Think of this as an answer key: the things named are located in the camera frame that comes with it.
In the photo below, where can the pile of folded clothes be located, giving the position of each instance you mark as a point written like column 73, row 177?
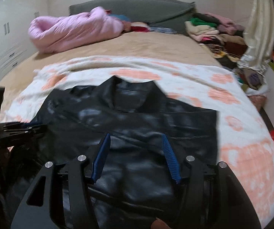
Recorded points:
column 210, row 33

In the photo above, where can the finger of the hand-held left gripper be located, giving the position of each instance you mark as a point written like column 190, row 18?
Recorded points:
column 32, row 131
column 22, row 125

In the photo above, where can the white and orange printed blanket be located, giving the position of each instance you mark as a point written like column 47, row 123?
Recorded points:
column 246, row 159

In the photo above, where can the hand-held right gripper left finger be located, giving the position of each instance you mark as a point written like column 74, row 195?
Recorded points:
column 101, row 157

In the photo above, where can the bag of clothes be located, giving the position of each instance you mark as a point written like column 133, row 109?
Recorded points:
column 253, row 81

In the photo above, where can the person's right hand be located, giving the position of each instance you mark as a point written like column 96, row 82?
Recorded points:
column 160, row 223

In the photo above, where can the pink quilt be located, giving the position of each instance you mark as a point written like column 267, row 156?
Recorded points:
column 75, row 31

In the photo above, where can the red folded cloth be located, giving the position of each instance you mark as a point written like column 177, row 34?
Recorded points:
column 139, row 27

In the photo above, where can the bed with beige sheet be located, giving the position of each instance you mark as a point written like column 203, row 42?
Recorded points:
column 139, row 45

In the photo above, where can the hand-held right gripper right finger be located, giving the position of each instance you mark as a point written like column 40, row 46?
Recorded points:
column 171, row 158

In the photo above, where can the teal cloth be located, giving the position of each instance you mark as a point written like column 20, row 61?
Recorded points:
column 120, row 18

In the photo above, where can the black leather jacket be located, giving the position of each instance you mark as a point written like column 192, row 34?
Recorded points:
column 139, row 124

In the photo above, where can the white wardrobe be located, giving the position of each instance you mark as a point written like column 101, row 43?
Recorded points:
column 13, row 40

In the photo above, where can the blue floral cloth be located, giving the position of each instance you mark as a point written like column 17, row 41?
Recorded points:
column 162, row 30

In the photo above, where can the grey padded headboard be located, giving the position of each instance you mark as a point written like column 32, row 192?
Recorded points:
column 139, row 12

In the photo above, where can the cream satin curtain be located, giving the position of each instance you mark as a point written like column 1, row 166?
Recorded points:
column 258, row 28

